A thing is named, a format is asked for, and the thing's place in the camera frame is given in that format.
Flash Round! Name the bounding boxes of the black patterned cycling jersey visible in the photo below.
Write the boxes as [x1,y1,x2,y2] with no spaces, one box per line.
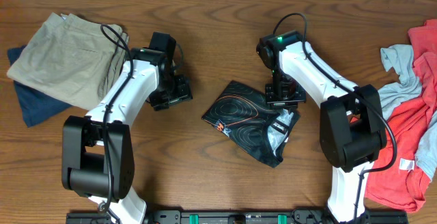
[201,81,300,168]

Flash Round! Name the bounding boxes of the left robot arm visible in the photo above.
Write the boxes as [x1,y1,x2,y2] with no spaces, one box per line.
[61,47,193,223]

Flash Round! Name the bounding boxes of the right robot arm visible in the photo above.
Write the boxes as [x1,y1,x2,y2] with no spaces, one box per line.
[256,31,387,223]

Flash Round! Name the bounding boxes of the folded khaki trousers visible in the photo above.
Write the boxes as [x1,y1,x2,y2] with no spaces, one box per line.
[7,13,129,110]

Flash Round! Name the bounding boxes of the light grey t-shirt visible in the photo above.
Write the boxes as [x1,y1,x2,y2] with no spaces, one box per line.
[378,44,436,179]

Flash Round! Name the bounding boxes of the folded navy blue garment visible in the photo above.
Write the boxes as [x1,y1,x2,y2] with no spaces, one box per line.
[7,45,73,128]

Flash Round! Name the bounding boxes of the red t-shirt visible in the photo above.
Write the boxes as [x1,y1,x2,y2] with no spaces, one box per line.
[365,19,436,213]

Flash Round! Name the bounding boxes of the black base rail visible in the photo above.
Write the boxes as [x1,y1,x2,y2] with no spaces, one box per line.
[66,209,409,224]

